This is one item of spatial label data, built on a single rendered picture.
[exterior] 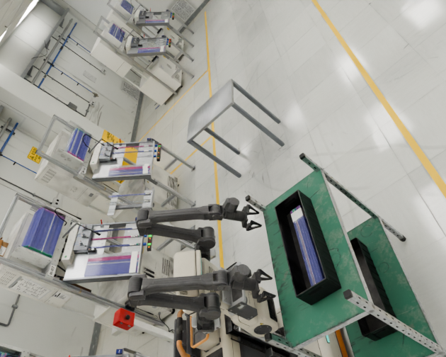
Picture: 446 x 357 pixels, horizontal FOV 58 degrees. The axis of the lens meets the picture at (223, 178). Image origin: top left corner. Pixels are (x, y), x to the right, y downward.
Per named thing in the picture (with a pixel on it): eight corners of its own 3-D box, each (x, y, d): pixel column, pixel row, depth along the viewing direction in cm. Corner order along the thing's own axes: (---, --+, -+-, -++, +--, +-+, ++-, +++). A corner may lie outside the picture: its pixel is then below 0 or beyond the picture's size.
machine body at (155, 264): (178, 261, 481) (135, 239, 451) (176, 314, 428) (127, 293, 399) (145, 285, 510) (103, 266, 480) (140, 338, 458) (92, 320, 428)
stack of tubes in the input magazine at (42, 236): (65, 217, 417) (40, 205, 404) (52, 256, 379) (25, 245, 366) (59, 224, 423) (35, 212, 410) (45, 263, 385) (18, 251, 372)
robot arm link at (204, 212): (140, 214, 217) (139, 229, 208) (138, 207, 213) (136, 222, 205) (220, 208, 218) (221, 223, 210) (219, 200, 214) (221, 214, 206)
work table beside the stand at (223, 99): (284, 144, 437) (231, 102, 399) (238, 178, 473) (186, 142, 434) (280, 120, 469) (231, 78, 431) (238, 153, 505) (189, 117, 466)
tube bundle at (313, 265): (294, 214, 223) (289, 211, 221) (303, 207, 220) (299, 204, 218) (316, 293, 184) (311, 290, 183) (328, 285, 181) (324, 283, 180)
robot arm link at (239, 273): (215, 273, 183) (216, 290, 177) (223, 257, 176) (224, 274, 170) (240, 277, 186) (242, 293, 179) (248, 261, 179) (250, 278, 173)
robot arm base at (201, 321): (195, 309, 204) (196, 332, 195) (197, 300, 199) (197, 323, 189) (213, 309, 205) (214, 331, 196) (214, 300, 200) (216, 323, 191)
